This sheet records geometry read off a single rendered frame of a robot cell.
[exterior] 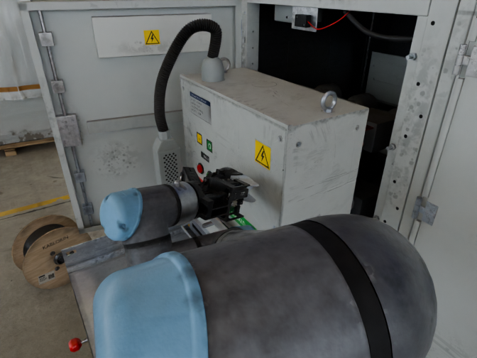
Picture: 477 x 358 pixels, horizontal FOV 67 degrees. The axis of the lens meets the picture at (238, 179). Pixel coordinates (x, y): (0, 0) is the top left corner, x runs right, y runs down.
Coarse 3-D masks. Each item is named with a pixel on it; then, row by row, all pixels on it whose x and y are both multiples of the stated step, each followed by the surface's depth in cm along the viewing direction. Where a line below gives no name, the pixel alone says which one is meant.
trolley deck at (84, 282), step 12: (180, 240) 123; (96, 264) 113; (108, 264) 113; (120, 264) 113; (72, 276) 108; (84, 276) 108; (96, 276) 108; (72, 288) 104; (84, 288) 104; (96, 288) 104; (84, 300) 100; (84, 312) 96; (84, 324) 93
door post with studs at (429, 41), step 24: (432, 0) 64; (456, 0) 61; (432, 24) 65; (432, 48) 66; (408, 72) 72; (432, 72) 67; (408, 96) 73; (408, 120) 74; (408, 144) 75; (384, 168) 83; (408, 168) 77; (384, 192) 85; (384, 216) 86
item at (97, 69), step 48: (144, 0) 102; (192, 0) 107; (240, 0) 112; (48, 48) 99; (96, 48) 105; (144, 48) 108; (192, 48) 113; (240, 48) 119; (48, 96) 104; (96, 96) 111; (144, 96) 117; (96, 144) 118; (144, 144) 124; (96, 192) 125
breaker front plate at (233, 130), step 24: (216, 96) 86; (192, 120) 102; (216, 120) 90; (240, 120) 80; (264, 120) 72; (192, 144) 107; (216, 144) 93; (240, 144) 83; (264, 144) 74; (216, 168) 97; (240, 168) 86; (264, 168) 76; (264, 192) 79; (264, 216) 82
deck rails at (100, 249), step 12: (168, 228) 126; (180, 228) 128; (96, 240) 113; (108, 240) 115; (84, 252) 113; (96, 252) 115; (108, 252) 117; (120, 252) 117; (72, 264) 112; (84, 264) 112
